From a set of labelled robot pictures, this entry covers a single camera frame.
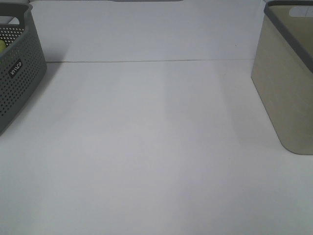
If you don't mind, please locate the green object in basket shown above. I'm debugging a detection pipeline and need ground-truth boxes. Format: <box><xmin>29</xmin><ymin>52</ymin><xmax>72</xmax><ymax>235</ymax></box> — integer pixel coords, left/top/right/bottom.
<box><xmin>0</xmin><ymin>40</ymin><xmax>6</xmax><ymax>52</ymax></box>

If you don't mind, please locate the beige basket with grey rim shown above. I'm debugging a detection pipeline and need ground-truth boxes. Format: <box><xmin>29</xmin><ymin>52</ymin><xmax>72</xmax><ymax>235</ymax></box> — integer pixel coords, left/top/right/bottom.
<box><xmin>251</xmin><ymin>0</ymin><xmax>313</xmax><ymax>155</ymax></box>

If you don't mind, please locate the grey perforated plastic basket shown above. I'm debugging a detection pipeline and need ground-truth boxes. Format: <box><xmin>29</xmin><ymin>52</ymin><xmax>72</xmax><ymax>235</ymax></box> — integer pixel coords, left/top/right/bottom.
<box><xmin>0</xmin><ymin>2</ymin><xmax>47</xmax><ymax>132</ymax></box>

